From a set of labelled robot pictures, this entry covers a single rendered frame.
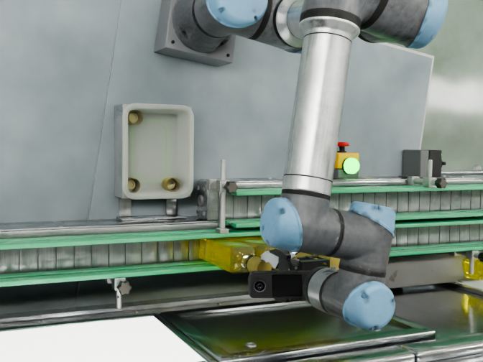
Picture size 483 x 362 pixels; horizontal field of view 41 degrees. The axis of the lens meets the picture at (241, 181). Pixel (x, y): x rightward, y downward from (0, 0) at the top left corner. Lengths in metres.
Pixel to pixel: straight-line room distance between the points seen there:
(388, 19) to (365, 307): 0.45
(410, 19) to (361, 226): 0.34
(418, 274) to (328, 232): 0.96
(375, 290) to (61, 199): 0.84
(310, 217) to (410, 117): 1.10
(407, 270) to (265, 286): 0.79
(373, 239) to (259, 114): 0.80
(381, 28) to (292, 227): 0.36
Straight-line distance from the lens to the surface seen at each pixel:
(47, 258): 1.45
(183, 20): 1.52
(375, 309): 1.01
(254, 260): 1.30
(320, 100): 0.97
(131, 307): 1.61
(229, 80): 1.70
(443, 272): 1.96
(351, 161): 1.75
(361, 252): 1.01
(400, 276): 1.86
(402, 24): 1.09
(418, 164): 1.93
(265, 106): 1.74
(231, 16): 1.37
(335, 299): 1.04
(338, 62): 0.99
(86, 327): 1.35
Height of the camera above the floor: 2.30
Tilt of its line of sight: 65 degrees down
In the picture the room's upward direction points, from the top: 98 degrees clockwise
